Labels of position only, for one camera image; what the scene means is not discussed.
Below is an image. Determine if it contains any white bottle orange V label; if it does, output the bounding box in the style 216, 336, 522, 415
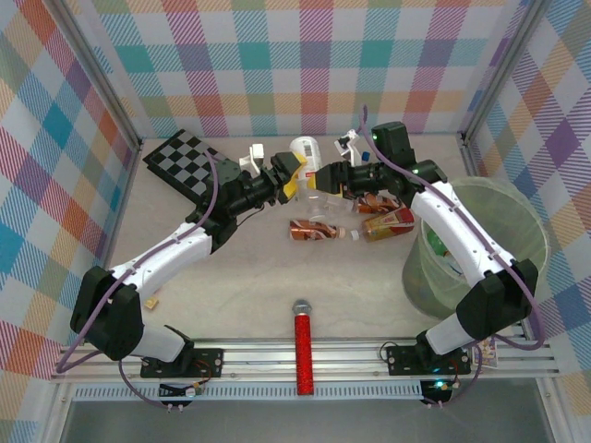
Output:
288, 135, 324, 182

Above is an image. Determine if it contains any brown bottle white swirl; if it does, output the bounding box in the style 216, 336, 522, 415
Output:
356, 193, 403, 215

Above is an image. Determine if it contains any brown coffee bottle pink cap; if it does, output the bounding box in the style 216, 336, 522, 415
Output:
288, 219, 348, 242

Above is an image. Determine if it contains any amber tea bottle red label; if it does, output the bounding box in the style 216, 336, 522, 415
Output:
349, 207, 416, 245

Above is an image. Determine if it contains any bin with green liner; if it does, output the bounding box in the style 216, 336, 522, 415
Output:
400, 177, 551, 320

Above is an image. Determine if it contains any black grey chessboard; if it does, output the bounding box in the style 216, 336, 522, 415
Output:
142, 129, 232, 207

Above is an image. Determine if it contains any red glitter microphone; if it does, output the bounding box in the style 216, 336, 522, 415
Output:
291, 298, 315, 396

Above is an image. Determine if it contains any left controller board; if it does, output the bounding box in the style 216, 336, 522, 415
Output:
158, 378, 205, 413

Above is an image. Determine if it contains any controller board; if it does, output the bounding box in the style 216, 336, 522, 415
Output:
418, 377, 456, 410
158, 378, 205, 413

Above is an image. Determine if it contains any right controller board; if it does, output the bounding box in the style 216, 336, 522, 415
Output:
418, 377, 456, 410

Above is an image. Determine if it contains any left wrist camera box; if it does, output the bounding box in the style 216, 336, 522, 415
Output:
237, 142, 266, 171

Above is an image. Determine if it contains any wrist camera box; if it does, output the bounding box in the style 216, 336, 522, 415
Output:
333, 128, 366, 166
237, 142, 266, 171

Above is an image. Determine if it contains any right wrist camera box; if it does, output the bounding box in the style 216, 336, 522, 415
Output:
333, 128, 366, 166

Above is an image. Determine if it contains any right aluminium frame post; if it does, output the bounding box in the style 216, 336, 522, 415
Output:
460, 0, 553, 145

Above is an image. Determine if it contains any aluminium frame post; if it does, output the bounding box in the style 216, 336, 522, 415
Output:
48, 0, 143, 151
460, 0, 553, 145

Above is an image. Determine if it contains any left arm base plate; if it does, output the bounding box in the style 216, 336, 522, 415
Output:
139, 348, 225, 380

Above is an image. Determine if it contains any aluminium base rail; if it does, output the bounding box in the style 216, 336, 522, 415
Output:
50, 336, 561, 384

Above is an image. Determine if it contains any left aluminium frame post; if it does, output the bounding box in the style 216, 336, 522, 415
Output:
48, 0, 143, 151

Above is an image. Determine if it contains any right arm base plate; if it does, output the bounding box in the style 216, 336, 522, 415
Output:
385, 344, 472, 377

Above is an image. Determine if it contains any slotted cable tray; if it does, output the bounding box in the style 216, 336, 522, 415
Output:
73, 385, 424, 402

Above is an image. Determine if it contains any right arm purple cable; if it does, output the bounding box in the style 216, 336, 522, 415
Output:
357, 104, 549, 408

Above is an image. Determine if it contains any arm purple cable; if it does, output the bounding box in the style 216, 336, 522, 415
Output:
357, 104, 549, 408
57, 151, 218, 411

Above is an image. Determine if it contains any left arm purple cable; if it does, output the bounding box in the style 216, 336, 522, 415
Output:
57, 151, 218, 411

